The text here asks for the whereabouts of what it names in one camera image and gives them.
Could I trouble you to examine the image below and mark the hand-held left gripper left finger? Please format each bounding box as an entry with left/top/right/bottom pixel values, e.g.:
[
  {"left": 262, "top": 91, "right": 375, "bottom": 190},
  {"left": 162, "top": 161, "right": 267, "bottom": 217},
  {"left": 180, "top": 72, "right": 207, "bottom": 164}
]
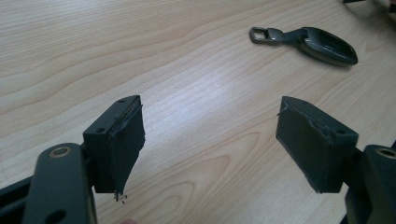
[{"left": 82, "top": 94, "right": 147, "bottom": 203}]

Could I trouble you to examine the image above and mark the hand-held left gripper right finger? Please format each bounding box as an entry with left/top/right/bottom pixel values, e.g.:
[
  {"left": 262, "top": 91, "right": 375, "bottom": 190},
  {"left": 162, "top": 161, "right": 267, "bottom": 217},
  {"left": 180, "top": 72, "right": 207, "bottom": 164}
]
[{"left": 276, "top": 95, "right": 360, "bottom": 194}]

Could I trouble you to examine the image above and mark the dark green car key case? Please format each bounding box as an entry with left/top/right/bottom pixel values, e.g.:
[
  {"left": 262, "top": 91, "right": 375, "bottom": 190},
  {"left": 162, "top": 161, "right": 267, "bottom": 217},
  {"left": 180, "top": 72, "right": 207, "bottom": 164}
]
[{"left": 248, "top": 26, "right": 359, "bottom": 67}]

